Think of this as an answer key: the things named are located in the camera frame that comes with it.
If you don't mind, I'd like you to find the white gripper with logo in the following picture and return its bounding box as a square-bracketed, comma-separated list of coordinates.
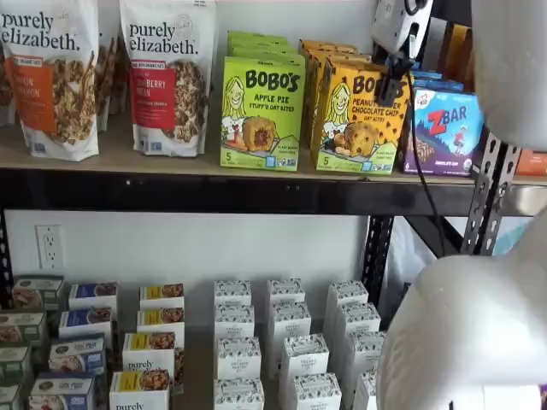
[369, 0, 435, 102]

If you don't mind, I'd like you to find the orange Bobo's peanut butter box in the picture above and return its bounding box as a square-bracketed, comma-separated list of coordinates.
[302, 45, 365, 129]
[309, 56, 410, 176]
[305, 51, 373, 146]
[297, 38, 356, 56]

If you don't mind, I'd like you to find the yellow brown snack box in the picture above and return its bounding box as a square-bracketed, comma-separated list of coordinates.
[441, 22, 475, 87]

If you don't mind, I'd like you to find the green Bobo's apple pie box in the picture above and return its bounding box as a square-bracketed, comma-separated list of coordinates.
[226, 29, 290, 45]
[227, 41, 297, 59]
[219, 54, 307, 172]

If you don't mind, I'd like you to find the large orange snack box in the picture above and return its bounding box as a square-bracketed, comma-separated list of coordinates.
[514, 147, 547, 177]

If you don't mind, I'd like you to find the wooden shelf board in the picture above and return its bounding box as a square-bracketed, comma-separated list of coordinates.
[0, 109, 485, 180]
[510, 173, 547, 187]

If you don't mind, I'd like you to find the black metal shelf rack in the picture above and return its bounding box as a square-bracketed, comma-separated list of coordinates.
[0, 0, 526, 313]

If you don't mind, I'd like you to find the white patterned pastry box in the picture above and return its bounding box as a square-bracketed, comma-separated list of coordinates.
[268, 301, 313, 369]
[215, 336, 262, 382]
[213, 377, 266, 410]
[279, 332, 331, 386]
[291, 372, 343, 410]
[214, 303, 256, 341]
[323, 279, 370, 343]
[266, 278, 307, 307]
[354, 370, 382, 410]
[213, 279, 254, 309]
[334, 302, 382, 343]
[343, 330, 386, 385]

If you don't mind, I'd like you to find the yellow top granola box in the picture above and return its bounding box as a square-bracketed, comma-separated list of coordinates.
[138, 282, 186, 311]
[109, 368, 171, 410]
[136, 306, 186, 339]
[121, 331, 177, 378]

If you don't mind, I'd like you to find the blue oatmeal box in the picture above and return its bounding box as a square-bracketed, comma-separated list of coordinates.
[28, 372, 97, 410]
[57, 306, 114, 343]
[68, 281, 119, 318]
[47, 334, 106, 378]

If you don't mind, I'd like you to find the green oatmeal box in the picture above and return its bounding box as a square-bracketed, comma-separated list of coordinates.
[0, 344, 34, 384]
[0, 310, 49, 348]
[11, 274, 66, 311]
[0, 383, 23, 410]

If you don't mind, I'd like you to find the white plastic sheet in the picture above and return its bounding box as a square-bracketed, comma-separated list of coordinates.
[385, 216, 439, 300]

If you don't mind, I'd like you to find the granola bag red label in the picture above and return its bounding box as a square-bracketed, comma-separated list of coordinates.
[118, 0, 218, 158]

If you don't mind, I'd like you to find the white granola bag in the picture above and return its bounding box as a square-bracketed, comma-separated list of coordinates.
[0, 42, 19, 127]
[95, 0, 130, 132]

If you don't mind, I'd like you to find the granola bag orange label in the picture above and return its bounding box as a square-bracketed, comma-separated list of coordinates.
[0, 0, 101, 162]

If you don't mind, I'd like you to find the Purely Elizabeth oatmeal boxes group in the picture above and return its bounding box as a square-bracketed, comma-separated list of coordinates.
[0, 272, 385, 410]

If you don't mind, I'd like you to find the black cable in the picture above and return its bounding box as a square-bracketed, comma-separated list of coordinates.
[401, 0, 444, 260]

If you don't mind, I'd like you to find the white wall outlet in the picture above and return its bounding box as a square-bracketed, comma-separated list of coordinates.
[34, 223, 66, 271]

